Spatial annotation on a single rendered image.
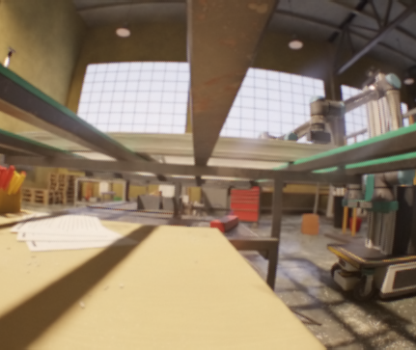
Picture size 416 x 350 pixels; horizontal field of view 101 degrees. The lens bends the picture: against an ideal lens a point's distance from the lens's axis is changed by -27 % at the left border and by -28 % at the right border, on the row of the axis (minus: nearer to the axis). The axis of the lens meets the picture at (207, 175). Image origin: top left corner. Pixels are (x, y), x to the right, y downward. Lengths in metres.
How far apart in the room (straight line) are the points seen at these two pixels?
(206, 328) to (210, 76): 0.19
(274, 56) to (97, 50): 8.19
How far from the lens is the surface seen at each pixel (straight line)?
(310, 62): 11.96
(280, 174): 0.75
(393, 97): 1.72
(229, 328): 0.20
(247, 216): 4.93
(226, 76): 0.16
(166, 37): 11.30
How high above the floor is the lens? 0.75
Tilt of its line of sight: 4 degrees up
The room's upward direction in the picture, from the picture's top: 3 degrees clockwise
